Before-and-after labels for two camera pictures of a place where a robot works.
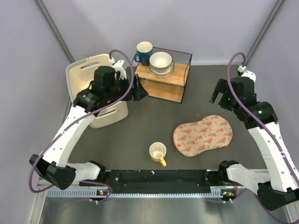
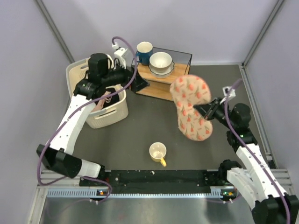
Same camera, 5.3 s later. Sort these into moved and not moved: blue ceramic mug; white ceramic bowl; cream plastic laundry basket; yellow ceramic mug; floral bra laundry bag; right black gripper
Moved: right black gripper; floral bra laundry bag
Not moved: white ceramic bowl; yellow ceramic mug; cream plastic laundry basket; blue ceramic mug
